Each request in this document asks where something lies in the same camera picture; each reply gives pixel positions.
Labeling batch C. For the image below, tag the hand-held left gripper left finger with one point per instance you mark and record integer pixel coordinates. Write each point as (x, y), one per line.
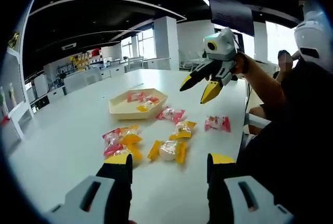
(117, 185)

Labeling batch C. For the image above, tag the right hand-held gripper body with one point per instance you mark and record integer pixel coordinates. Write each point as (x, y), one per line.
(223, 44)

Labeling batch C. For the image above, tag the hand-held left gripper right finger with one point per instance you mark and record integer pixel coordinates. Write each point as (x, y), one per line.
(218, 185)

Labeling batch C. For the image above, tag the pile of marshmallow packets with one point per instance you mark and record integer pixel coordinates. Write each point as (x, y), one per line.
(170, 114)

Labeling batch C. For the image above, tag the pink marshmallow packet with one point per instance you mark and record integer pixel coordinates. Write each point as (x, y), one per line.
(149, 98)
(134, 97)

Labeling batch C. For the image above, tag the yellow marshmallow packet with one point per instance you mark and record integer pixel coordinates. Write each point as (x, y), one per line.
(143, 108)

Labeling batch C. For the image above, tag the cream hexagonal bowl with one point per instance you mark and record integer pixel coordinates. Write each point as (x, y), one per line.
(119, 108)

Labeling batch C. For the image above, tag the person's right hand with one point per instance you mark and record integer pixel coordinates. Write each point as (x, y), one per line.
(242, 63)

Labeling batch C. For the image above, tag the person's left hand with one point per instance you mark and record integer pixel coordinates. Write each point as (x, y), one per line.
(132, 222)

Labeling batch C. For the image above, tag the dark hanging monitor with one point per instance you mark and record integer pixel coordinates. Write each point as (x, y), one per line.
(229, 10)

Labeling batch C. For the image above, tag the white square pillar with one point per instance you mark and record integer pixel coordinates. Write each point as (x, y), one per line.
(165, 44)

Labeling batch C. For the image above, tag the white chair armrest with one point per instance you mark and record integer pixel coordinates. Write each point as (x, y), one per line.
(257, 122)

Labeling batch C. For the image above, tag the white chair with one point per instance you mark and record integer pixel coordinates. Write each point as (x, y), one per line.
(136, 62)

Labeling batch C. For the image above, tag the white table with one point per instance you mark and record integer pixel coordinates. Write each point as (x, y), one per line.
(65, 135)

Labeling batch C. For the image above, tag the white worn device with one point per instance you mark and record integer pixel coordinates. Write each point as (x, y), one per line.
(309, 39)

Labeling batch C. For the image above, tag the row of white cabinets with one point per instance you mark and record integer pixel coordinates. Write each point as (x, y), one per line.
(114, 71)

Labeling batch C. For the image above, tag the person in dark clothes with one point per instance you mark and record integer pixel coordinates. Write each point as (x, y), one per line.
(299, 143)

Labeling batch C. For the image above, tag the background goods shelf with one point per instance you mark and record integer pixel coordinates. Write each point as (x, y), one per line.
(89, 56)

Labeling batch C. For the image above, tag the small white fridge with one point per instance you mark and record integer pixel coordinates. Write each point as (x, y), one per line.
(41, 84)

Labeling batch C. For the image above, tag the yellow display figure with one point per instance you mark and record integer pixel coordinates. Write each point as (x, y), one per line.
(74, 62)

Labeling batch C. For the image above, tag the ceiling air conditioner vent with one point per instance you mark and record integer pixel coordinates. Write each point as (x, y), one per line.
(69, 46)

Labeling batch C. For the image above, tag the white green drink bottle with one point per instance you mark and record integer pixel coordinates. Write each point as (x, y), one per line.
(3, 100)

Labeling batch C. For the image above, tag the white display shelf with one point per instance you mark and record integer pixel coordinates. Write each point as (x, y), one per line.
(14, 65)

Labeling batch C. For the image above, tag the row of black yellow snack bags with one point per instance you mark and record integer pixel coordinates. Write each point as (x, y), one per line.
(13, 40)

